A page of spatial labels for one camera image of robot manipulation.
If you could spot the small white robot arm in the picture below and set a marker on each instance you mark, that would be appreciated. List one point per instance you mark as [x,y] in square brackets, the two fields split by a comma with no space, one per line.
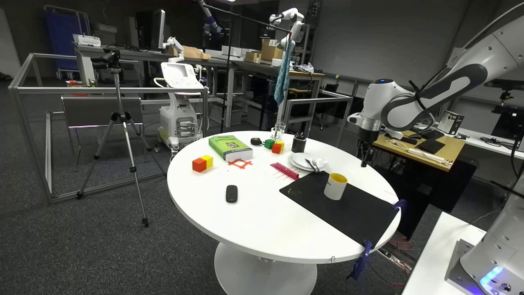
[288,18]

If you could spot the clear drinking glass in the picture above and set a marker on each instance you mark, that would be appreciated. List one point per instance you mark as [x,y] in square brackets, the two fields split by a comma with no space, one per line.
[278,131]

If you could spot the black table mat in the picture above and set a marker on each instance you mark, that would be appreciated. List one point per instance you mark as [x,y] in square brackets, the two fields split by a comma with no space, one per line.
[365,215]

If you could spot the silver knife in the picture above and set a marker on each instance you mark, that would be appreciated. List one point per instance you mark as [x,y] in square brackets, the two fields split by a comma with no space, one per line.
[307,163]

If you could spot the silver fork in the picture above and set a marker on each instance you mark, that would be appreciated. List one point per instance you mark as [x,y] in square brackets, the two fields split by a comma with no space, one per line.
[314,164]

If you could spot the pink ruler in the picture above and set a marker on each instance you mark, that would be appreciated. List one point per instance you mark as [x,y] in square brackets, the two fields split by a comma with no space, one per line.
[284,171]

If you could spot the small black object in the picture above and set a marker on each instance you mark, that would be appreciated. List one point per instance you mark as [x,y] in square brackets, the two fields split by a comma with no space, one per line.
[255,141]

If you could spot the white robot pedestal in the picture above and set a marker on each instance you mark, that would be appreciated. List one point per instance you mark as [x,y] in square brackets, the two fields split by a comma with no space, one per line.
[435,256]

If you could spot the camera tripod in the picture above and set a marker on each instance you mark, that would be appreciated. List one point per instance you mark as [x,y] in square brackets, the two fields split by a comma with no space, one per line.
[127,148]

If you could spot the white plate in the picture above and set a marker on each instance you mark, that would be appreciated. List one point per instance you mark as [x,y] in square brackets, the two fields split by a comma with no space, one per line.
[298,163]

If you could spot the orange-red cube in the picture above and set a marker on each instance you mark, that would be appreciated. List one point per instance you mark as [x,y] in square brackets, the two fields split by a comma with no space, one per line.
[278,148]

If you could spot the white printed card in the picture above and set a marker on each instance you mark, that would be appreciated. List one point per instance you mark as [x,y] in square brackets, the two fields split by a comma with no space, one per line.
[452,123]

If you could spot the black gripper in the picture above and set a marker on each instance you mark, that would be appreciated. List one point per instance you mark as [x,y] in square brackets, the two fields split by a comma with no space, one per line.
[366,138]

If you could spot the wooden table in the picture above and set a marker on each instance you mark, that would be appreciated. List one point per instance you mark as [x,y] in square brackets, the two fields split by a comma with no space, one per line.
[414,153]

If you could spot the white mug yellow inside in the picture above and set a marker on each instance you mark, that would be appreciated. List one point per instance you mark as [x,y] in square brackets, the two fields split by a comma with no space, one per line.
[334,189]

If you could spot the red cube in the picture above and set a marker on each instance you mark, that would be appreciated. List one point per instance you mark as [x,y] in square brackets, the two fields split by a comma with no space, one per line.
[198,164]

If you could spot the blue board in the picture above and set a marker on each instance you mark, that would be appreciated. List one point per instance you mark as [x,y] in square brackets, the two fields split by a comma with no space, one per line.
[62,38]

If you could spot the green cube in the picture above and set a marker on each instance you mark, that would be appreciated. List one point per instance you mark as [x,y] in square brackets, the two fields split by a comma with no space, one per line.
[268,145]

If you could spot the blue clamp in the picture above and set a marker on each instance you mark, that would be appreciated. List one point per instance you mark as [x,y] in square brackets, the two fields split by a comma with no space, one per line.
[360,263]
[399,207]

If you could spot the black computer mouse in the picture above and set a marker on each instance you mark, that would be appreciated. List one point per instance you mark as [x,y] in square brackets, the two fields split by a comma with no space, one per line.
[230,194]

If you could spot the white medical device cart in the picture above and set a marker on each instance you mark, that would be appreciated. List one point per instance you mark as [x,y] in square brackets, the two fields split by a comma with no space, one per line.
[178,117]

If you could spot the orange plastic frame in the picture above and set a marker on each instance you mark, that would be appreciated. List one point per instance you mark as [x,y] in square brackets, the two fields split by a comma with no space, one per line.
[232,163]

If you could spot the teal hanging cloth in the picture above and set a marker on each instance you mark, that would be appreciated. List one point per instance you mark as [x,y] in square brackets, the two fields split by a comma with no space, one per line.
[281,76]

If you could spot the yellow cube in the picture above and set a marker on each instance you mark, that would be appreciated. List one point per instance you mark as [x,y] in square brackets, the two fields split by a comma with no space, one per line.
[208,161]

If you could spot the grey metal railing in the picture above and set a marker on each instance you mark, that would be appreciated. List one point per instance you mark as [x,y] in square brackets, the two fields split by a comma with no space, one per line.
[321,99]

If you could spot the small black pad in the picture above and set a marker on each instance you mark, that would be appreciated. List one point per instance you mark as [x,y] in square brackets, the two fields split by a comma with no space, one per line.
[430,146]

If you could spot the cardboard box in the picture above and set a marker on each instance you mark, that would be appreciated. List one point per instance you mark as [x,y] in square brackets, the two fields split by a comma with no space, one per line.
[270,51]
[191,53]

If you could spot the black camera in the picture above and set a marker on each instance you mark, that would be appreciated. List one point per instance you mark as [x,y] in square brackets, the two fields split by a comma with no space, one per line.
[111,58]

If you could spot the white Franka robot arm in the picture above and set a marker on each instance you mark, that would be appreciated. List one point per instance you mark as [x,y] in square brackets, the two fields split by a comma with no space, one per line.
[376,100]

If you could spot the cluttered grey desk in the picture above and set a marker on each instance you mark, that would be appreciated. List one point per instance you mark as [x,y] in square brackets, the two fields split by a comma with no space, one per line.
[245,68]

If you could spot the grey metal frame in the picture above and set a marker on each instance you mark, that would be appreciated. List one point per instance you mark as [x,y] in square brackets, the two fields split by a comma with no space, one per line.
[108,91]

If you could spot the black pen cup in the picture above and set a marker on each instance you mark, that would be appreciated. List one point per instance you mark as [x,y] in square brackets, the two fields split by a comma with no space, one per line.
[298,145]

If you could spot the round white table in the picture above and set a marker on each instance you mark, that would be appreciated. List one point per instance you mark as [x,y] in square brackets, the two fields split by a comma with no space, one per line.
[245,218]

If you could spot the green book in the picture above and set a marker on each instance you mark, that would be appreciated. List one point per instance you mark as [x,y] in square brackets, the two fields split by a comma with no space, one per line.
[229,148]

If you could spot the white box stack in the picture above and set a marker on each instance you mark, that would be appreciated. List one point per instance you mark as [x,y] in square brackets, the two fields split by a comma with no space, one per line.
[86,41]

